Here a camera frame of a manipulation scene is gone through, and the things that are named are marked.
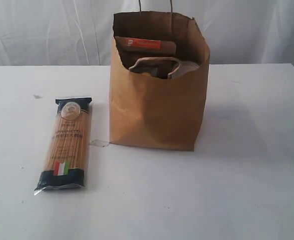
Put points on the clear jar with gold lid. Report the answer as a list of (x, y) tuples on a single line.
[(184, 67)]

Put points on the brown kraft stand-up pouch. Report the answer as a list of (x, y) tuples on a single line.
[(134, 48)]

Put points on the spaghetti pasta package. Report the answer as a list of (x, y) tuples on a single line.
[(67, 157)]

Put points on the brown paper bag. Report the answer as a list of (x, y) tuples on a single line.
[(149, 108)]

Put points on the clear tape piece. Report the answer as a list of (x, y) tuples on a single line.
[(99, 143)]

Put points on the white backdrop curtain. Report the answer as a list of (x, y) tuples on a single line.
[(79, 32)]

